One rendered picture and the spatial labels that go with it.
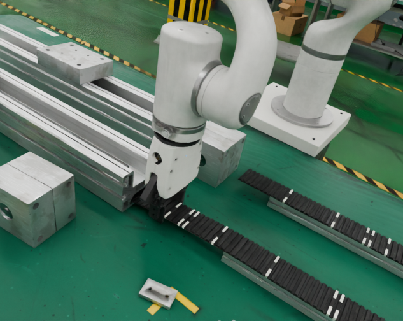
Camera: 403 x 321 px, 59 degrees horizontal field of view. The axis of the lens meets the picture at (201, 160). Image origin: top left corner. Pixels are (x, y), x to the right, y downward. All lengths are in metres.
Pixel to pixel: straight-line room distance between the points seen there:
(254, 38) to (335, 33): 0.56
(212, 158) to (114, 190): 0.21
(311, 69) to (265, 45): 0.57
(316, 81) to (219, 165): 0.42
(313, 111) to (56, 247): 0.76
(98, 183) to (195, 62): 0.33
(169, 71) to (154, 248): 0.30
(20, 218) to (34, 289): 0.11
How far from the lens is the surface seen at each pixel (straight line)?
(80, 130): 0.79
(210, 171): 0.75
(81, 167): 0.71
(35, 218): 0.60
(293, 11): 5.73
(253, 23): 0.45
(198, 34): 0.48
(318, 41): 1.00
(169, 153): 0.54
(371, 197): 0.93
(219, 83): 0.46
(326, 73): 1.03
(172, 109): 0.51
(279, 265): 0.61
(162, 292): 0.56
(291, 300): 0.61
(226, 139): 0.75
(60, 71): 0.98
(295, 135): 0.98
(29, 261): 0.62
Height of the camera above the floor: 1.25
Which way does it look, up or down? 34 degrees down
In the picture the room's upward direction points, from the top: 12 degrees clockwise
